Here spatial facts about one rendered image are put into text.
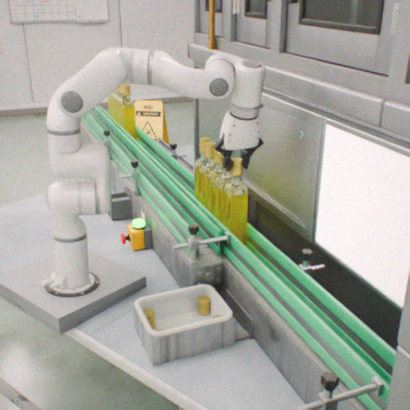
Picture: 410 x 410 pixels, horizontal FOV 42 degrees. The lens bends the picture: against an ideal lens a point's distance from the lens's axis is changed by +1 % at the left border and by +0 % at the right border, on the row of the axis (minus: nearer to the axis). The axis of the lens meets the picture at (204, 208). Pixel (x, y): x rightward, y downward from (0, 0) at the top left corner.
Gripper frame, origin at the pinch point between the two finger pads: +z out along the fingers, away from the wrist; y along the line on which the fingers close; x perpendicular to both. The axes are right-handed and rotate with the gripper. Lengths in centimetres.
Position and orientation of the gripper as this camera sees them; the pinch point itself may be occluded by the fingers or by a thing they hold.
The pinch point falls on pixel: (236, 162)
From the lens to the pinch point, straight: 150.0
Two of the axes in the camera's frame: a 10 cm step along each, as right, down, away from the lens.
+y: -9.3, 1.4, -3.4
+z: -1.0, 7.9, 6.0
